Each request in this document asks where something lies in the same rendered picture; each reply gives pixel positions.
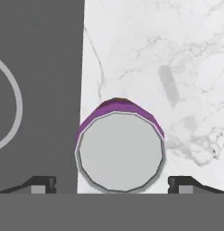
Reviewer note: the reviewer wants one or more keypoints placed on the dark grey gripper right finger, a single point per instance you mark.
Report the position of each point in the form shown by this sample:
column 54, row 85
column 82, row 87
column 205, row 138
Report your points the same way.
column 183, row 184

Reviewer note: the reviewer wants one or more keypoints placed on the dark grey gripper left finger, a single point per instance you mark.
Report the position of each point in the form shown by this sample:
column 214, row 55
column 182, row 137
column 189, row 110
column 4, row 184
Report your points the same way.
column 41, row 184

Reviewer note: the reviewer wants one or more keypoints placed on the purple soda can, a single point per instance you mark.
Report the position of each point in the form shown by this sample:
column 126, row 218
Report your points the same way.
column 120, row 150

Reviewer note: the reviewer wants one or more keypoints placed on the dark grey hob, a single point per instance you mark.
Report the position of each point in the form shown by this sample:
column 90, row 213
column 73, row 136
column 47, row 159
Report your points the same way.
column 38, row 90

